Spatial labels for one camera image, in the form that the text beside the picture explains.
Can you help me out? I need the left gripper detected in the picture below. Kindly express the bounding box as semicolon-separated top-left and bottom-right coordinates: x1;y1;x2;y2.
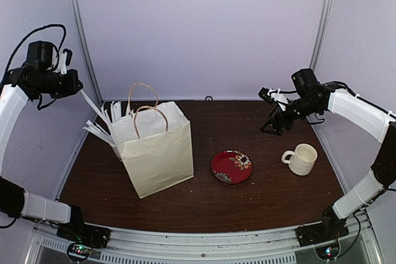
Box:
35;68;84;98

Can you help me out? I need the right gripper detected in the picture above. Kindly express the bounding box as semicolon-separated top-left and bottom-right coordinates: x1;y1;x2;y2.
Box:
261;95;322;136

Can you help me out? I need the cream paper bag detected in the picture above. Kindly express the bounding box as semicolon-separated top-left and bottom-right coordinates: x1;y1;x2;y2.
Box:
108;101;194;198

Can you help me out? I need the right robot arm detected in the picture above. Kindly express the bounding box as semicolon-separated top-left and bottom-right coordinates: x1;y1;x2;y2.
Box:
259;69;395;241

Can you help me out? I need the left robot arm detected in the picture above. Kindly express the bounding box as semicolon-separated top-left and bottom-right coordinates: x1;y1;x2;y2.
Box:
1;41;89;242

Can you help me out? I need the cream ceramic mug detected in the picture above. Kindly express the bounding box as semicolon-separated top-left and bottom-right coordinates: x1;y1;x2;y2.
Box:
281;143;318;176

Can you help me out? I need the red floral plate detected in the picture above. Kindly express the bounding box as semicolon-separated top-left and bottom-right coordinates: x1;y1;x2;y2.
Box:
210;150;253;184

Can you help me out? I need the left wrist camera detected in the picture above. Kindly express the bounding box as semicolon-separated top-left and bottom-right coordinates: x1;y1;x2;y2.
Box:
55;48;72;75

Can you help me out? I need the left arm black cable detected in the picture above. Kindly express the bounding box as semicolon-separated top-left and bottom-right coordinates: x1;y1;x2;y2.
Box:
0;23;67;88

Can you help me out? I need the left aluminium frame post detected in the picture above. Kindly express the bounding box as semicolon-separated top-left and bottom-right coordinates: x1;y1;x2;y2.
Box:
71;0;103;104

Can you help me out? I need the aluminium frame post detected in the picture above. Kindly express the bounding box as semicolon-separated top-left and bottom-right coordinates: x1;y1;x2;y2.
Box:
71;0;103;104
309;0;334;71

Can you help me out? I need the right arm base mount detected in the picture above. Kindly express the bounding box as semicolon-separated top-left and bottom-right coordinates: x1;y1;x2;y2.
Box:
295;223;349;247

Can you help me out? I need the aluminium front rail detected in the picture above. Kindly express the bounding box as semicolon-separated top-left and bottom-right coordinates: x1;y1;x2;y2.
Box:
22;211;384;263

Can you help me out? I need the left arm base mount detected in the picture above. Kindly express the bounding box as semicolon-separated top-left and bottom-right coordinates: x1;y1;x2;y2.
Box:
56;224;111;249

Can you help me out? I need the right aluminium frame post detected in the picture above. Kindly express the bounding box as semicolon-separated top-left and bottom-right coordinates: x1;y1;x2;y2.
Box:
309;0;334;71

